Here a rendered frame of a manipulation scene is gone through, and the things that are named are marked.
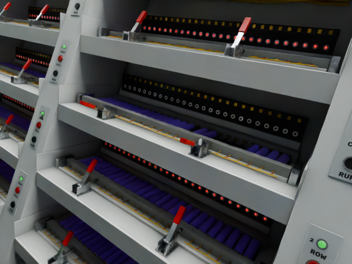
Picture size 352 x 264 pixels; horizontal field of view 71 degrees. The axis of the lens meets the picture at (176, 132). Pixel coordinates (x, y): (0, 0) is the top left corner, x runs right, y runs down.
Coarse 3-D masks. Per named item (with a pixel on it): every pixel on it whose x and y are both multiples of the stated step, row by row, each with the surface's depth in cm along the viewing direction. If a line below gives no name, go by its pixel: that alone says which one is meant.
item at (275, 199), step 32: (64, 96) 67; (96, 96) 76; (128, 96) 78; (96, 128) 59; (128, 128) 55; (160, 160) 49; (192, 160) 45; (224, 160) 46; (224, 192) 42; (256, 192) 39; (288, 192) 38
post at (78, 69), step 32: (96, 0) 67; (128, 0) 75; (64, 32) 69; (64, 64) 67; (96, 64) 73; (32, 128) 70; (64, 128) 70; (32, 160) 68; (32, 192) 68; (0, 224) 72; (0, 256) 69
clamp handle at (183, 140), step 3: (183, 138) 40; (180, 141) 40; (183, 141) 40; (186, 141) 40; (189, 141) 41; (192, 141) 42; (201, 141) 46; (186, 144) 40; (189, 144) 41; (192, 144) 42; (195, 144) 43; (198, 144) 46; (201, 144) 46
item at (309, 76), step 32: (96, 32) 69; (128, 32) 57; (160, 32) 75; (192, 32) 69; (224, 32) 64; (256, 32) 60; (288, 32) 56; (320, 32) 52; (160, 64) 53; (192, 64) 49; (224, 64) 45; (256, 64) 42; (288, 64) 44; (320, 64) 43; (320, 96) 37
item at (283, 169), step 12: (84, 96) 69; (120, 108) 62; (132, 120) 58; (144, 120) 58; (156, 120) 57; (156, 132) 54; (168, 132) 54; (180, 132) 52; (192, 132) 52; (216, 144) 48; (228, 156) 46; (240, 156) 46; (252, 156) 44; (252, 168) 43; (264, 168) 44; (276, 168) 42; (288, 168) 41
